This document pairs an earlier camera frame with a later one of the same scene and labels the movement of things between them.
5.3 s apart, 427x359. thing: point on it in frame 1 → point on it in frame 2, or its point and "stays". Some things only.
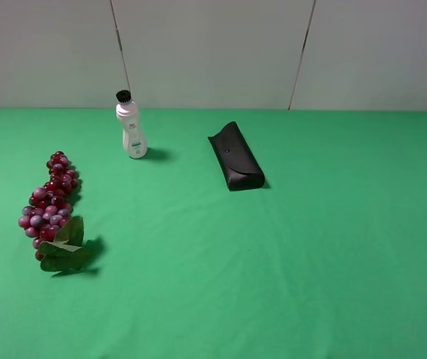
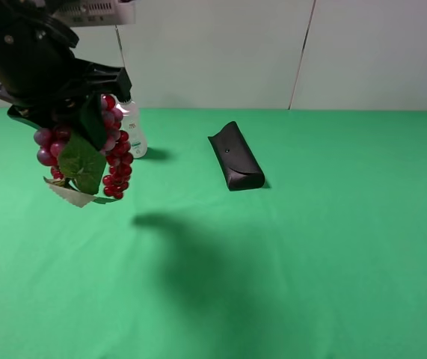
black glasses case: [241, 168] stays
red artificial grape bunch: [57, 235] → [74, 160]
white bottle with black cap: [134, 139] stays
